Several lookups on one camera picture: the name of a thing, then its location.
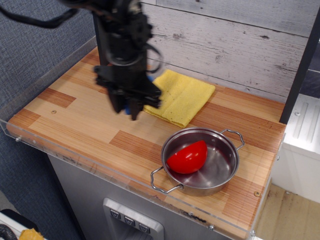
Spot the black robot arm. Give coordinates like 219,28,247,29
61,0,163,121

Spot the yellow folded cloth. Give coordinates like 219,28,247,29
144,69,216,128

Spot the grey cabinet with button panel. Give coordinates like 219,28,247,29
47,153,226,240

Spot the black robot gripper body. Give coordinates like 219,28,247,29
94,58,162,108

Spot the stainless steel pot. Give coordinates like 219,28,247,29
150,127,245,196

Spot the yellow object at bottom left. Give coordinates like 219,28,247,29
18,228,45,240

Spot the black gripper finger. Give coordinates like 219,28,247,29
128,98,145,121
107,86,128,114

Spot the black vertical post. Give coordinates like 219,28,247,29
279,9,320,124

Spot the white appliance at right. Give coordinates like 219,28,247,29
271,94,320,203

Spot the red plastic bowl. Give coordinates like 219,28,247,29
166,140,208,174

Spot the clear acrylic table guard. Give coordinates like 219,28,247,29
0,38,285,240

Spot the blue handled metal fork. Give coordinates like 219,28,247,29
124,75,155,115

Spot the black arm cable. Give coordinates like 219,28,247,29
0,6,163,74

